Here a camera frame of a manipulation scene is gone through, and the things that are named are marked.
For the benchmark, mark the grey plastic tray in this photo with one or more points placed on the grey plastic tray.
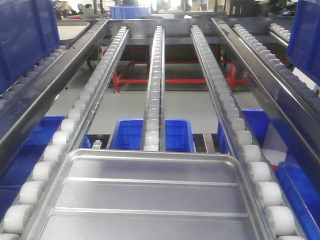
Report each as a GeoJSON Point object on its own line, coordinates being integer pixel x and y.
{"type": "Point", "coordinates": [70, 30]}

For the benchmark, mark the blue bin below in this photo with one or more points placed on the blue bin below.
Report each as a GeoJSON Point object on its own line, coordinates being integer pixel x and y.
{"type": "Point", "coordinates": [19, 169]}
{"type": "Point", "coordinates": [178, 133]}
{"type": "Point", "coordinates": [272, 145]}

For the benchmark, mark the blue bin below centre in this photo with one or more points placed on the blue bin below centre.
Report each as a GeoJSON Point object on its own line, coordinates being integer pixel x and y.
{"type": "Point", "coordinates": [178, 133]}

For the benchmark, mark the right dark steel rail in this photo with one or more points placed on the right dark steel rail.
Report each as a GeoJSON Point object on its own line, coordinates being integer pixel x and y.
{"type": "Point", "coordinates": [292, 117]}

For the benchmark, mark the silver metal tray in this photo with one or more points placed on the silver metal tray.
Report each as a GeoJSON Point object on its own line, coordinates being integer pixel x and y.
{"type": "Point", "coordinates": [139, 195]}

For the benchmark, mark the middle white roller track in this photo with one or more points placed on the middle white roller track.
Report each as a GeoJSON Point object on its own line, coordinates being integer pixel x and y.
{"type": "Point", "coordinates": [153, 136]}

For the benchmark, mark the red metal frame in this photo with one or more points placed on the red metal frame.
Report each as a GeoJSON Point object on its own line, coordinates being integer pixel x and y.
{"type": "Point", "coordinates": [181, 67]}

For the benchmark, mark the blue bin below left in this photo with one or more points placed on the blue bin below left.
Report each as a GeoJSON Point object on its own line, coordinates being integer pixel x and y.
{"type": "Point", "coordinates": [19, 169]}

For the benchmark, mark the dark steel rail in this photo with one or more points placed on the dark steel rail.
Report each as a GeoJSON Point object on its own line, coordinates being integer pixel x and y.
{"type": "Point", "coordinates": [19, 119]}
{"type": "Point", "coordinates": [292, 117]}

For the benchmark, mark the right white roller track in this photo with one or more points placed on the right white roller track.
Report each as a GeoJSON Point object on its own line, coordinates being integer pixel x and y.
{"type": "Point", "coordinates": [277, 217]}

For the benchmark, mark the left dark steel rail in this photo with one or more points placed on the left dark steel rail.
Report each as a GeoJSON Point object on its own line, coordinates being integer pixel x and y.
{"type": "Point", "coordinates": [19, 119]}

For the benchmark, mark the left white roller track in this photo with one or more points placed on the left white roller track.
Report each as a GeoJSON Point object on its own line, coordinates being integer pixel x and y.
{"type": "Point", "coordinates": [19, 217]}

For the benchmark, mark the far left roller track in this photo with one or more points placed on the far left roller track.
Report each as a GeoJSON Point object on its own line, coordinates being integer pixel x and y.
{"type": "Point", "coordinates": [12, 93]}

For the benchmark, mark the blue bin upper left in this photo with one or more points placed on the blue bin upper left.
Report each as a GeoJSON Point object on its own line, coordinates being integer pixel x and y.
{"type": "Point", "coordinates": [28, 33]}

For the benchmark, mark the far right roller track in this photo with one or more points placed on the far right roller track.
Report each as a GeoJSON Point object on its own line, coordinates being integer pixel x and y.
{"type": "Point", "coordinates": [308, 95]}

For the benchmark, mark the blue bin lower right edge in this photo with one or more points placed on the blue bin lower right edge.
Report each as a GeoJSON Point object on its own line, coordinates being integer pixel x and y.
{"type": "Point", "coordinates": [302, 196]}

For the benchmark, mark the blue bin upper right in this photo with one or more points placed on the blue bin upper right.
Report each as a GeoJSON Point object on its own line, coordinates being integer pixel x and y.
{"type": "Point", "coordinates": [304, 43]}

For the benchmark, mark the white roller track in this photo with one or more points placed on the white roller track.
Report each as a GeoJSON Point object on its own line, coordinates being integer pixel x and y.
{"type": "Point", "coordinates": [277, 217]}
{"type": "Point", "coordinates": [19, 217]}
{"type": "Point", "coordinates": [153, 136]}

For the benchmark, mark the blue bin below right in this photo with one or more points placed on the blue bin below right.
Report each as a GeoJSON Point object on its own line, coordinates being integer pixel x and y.
{"type": "Point", "coordinates": [272, 145]}

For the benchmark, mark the distant blue crate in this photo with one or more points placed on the distant blue crate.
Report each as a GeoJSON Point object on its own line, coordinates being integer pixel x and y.
{"type": "Point", "coordinates": [128, 12]}

